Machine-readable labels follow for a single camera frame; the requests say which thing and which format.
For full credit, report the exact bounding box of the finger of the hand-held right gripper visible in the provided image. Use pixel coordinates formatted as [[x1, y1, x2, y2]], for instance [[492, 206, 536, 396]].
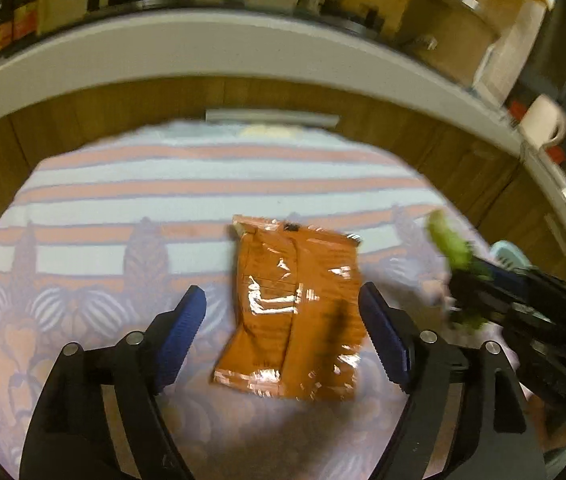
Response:
[[470, 259, 532, 307], [450, 277, 514, 333]]

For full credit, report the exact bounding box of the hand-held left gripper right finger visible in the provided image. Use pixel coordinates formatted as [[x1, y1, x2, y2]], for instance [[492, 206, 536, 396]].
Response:
[[358, 281, 548, 480]]

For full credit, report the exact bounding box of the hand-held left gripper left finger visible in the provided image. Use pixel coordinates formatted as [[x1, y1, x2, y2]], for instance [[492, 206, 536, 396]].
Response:
[[19, 285, 208, 480]]

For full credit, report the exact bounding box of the light blue perforated basket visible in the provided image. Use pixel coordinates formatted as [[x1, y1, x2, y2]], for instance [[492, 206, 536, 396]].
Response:
[[490, 240, 531, 272]]

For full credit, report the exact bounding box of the green vegetable stalk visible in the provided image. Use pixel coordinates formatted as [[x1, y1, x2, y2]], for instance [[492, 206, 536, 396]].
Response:
[[425, 210, 492, 332]]

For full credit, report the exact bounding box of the orange snack packet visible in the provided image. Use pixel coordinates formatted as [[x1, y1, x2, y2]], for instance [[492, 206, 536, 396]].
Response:
[[212, 215, 368, 401]]

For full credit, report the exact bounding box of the wooden cabinet door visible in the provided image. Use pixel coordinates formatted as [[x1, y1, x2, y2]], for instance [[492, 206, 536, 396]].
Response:
[[428, 125, 566, 281], [6, 76, 441, 196]]

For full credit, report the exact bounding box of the striped tablecloth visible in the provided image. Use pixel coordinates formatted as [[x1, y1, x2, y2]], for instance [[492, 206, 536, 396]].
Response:
[[0, 120, 528, 480]]

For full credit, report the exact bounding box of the white mug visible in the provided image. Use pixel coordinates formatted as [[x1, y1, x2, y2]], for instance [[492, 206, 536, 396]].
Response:
[[519, 94, 566, 151]]

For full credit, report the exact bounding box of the small red box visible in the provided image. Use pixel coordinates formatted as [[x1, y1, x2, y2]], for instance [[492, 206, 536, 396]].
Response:
[[509, 101, 530, 127]]

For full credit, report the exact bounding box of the metal cooking pot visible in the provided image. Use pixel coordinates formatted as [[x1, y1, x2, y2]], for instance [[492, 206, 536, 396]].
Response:
[[398, 0, 498, 86]]

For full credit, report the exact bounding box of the white kitchen countertop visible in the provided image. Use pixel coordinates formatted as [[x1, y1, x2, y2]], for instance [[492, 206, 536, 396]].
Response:
[[0, 7, 566, 291]]

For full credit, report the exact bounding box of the black gas stove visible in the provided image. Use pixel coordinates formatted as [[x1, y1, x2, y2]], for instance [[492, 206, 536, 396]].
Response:
[[295, 0, 389, 38]]

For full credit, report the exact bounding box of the metal cabinet handle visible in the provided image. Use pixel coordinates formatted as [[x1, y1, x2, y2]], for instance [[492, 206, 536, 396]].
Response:
[[204, 108, 341, 128]]

